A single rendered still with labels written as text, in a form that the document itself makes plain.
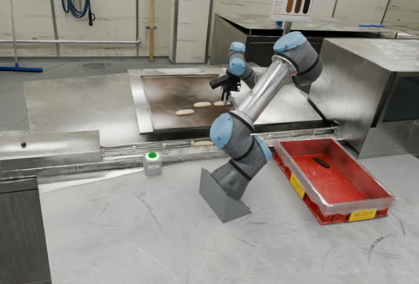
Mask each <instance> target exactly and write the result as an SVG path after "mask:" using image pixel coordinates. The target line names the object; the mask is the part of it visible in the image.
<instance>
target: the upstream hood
mask: <svg viewBox="0 0 419 284"><path fill-rule="evenodd" d="M97 162H101V151H100V130H90V131H72V132H62V133H44V134H34V135H16V136H0V171H12V170H19V169H32V168H44V167H52V166H65V165H72V164H85V163H97Z"/></svg>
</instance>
